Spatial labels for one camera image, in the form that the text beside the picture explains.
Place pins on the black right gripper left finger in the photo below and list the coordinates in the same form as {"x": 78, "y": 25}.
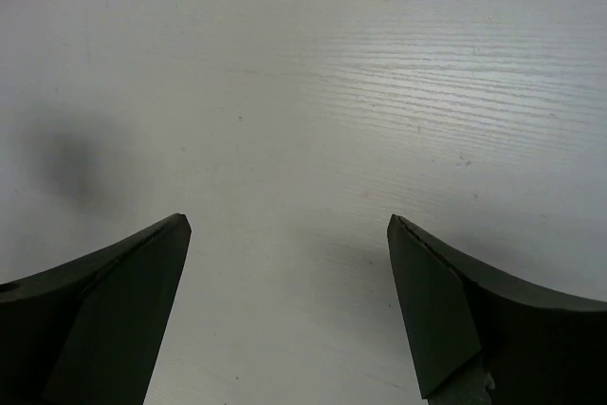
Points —
{"x": 89, "y": 331}

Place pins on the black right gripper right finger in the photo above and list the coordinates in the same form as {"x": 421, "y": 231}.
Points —
{"x": 479, "y": 335}

